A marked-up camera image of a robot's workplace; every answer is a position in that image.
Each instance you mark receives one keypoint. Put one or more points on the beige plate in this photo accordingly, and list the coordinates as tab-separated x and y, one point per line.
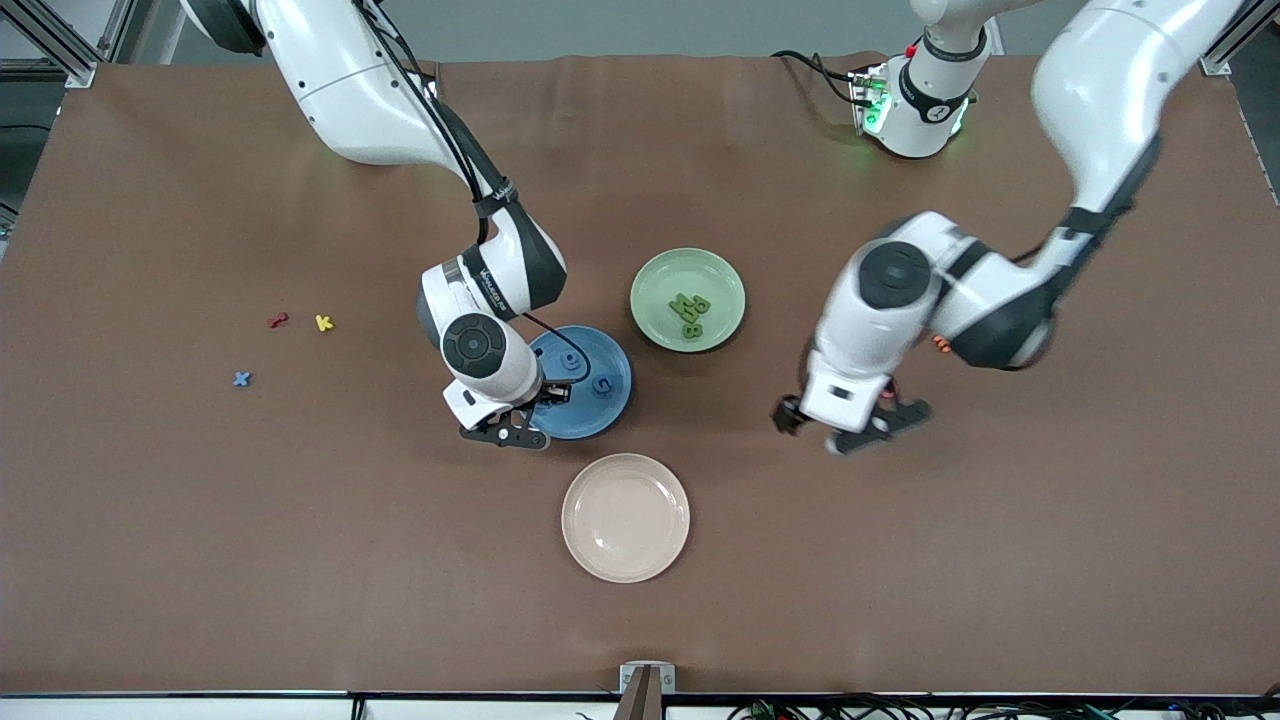
625	518

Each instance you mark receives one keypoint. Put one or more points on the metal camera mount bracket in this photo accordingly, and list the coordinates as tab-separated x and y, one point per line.
630	678

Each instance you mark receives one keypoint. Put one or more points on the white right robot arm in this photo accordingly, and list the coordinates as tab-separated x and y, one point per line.
340	80

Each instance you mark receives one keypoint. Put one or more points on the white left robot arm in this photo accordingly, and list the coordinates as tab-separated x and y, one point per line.
1100	90

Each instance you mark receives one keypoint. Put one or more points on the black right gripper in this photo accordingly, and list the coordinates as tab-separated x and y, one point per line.
549	394

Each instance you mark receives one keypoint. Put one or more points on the green foam letter B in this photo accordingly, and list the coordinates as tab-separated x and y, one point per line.
692	328

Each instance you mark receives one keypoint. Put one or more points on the aluminium frame profile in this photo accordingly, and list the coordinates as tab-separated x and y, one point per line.
75	65
1215	65

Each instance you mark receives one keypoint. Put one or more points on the blue foam letter G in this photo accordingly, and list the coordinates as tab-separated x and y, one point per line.
596	384

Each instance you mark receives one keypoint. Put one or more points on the white table edge rail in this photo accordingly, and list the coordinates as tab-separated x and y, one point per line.
200	710

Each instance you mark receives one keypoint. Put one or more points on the brown table cloth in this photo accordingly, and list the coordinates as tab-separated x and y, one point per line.
300	560

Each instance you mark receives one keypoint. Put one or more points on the blue foam letter a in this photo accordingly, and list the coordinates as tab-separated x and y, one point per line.
579	363

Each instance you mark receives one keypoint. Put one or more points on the blue plate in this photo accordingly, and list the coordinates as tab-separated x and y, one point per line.
600	415

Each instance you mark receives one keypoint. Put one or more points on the green plate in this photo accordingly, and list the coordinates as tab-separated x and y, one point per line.
655	290

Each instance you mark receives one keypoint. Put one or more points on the green foam letter N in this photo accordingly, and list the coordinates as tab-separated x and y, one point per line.
680	302

